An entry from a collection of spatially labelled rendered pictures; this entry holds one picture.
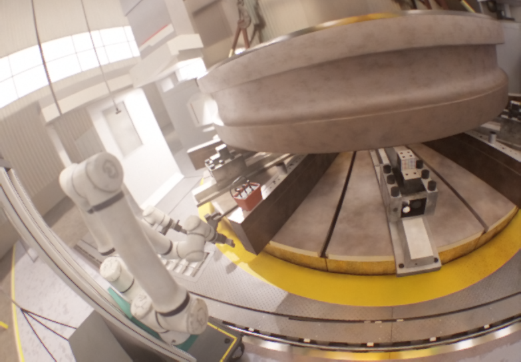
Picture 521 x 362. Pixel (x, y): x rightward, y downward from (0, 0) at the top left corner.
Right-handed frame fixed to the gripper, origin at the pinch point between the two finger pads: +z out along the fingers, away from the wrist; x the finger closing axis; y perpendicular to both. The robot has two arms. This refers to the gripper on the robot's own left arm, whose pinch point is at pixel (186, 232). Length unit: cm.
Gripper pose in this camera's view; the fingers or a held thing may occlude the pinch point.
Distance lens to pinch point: 156.7
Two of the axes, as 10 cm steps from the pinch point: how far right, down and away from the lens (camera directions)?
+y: 3.8, -8.2, 4.2
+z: 6.0, 5.7, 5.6
